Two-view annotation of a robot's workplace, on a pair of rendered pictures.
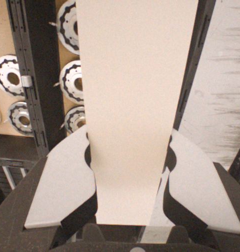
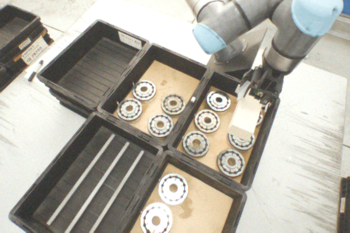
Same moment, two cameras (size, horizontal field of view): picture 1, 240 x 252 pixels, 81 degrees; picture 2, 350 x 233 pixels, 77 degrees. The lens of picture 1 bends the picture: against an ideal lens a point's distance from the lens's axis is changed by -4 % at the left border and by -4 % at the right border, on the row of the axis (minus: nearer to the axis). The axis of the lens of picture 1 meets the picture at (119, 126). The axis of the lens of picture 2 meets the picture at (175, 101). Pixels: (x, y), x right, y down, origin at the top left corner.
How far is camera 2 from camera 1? 0.67 m
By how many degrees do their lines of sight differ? 57
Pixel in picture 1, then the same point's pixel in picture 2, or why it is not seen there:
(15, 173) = (98, 168)
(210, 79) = (284, 173)
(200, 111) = (278, 200)
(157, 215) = not seen: outside the picture
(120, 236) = not seen: outside the picture
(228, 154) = not seen: outside the picture
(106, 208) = (239, 116)
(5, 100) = (151, 113)
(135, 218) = (248, 126)
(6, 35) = (178, 89)
